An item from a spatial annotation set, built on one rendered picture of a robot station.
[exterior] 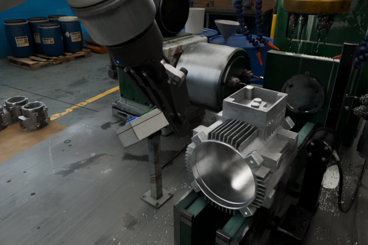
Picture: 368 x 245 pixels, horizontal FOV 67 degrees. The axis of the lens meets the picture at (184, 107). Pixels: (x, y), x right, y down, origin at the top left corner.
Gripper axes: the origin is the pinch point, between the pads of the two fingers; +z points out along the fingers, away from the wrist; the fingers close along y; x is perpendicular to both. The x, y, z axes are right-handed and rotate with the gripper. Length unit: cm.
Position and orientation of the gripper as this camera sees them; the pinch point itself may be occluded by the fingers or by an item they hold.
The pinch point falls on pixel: (177, 120)
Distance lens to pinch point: 50.7
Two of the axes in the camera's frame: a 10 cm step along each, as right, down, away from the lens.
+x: -5.3, 7.4, -4.1
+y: -7.9, -2.5, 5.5
